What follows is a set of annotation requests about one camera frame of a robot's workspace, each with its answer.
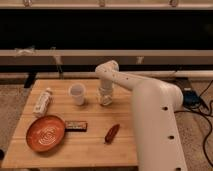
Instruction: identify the dark chocolate bar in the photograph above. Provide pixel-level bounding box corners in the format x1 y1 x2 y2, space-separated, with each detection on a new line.
65 121 88 132

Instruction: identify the white sponge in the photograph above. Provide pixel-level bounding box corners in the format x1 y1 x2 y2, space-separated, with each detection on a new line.
100 95 110 106

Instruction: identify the blue power adapter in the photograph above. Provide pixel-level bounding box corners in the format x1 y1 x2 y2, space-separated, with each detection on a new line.
182 89 200 107

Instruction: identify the wooden table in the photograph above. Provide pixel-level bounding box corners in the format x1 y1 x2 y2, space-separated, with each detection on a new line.
2 79 137 168

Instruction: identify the white plastic bottle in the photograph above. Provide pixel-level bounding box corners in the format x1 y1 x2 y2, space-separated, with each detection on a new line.
33 88 52 117

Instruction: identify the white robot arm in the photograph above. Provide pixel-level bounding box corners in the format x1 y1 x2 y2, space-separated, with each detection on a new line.
95 60 188 171

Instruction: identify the white plastic cup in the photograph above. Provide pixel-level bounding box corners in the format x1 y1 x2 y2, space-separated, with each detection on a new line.
68 83 86 106

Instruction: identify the brown sausage toy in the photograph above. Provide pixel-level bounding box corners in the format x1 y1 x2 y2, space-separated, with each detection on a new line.
105 124 120 144

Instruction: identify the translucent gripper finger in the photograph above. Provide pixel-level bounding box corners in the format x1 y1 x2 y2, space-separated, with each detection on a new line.
109 92 114 104
97 88 102 104

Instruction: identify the black cable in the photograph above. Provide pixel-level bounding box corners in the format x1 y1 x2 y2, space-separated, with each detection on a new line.
174 79 213 168

